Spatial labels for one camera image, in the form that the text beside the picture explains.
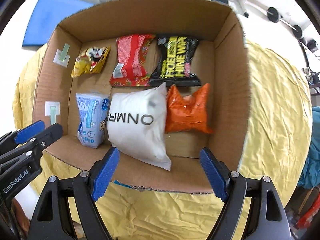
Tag blue foam mat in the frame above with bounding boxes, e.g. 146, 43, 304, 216
22, 0, 93, 47

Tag light blue tissue pack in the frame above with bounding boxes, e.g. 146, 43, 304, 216
76, 93, 110, 148

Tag red snack packet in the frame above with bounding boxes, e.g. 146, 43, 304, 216
110, 34, 155, 87

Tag yellow snack packet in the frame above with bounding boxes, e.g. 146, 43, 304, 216
71, 46, 111, 78

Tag teal blanket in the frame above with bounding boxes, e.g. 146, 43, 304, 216
298, 106, 320, 189

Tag white pillow pouch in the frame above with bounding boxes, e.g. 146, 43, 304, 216
107, 83, 171, 171

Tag small barbell on floor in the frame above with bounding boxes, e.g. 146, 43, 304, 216
266, 7, 303, 40

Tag black yellow wipes packet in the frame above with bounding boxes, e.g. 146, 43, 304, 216
149, 35, 201, 87

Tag orange snack packet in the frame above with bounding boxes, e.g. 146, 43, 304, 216
165, 83, 213, 134

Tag yellow table cloth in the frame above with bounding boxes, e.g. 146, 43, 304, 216
12, 39, 313, 240

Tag brown cardboard box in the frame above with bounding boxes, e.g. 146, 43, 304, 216
33, 0, 250, 194

